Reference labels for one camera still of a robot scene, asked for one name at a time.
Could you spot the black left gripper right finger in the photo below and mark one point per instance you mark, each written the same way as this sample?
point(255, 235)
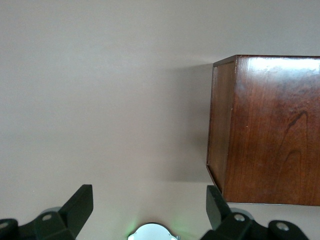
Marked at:
point(220, 215)

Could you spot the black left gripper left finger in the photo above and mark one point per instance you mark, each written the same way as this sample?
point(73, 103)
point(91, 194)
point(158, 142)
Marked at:
point(72, 212)

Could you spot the dark wooden drawer cabinet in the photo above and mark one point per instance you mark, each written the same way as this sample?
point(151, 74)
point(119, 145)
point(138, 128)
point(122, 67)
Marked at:
point(270, 130)

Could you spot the table cover sheet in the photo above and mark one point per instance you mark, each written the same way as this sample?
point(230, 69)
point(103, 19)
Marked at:
point(87, 100)

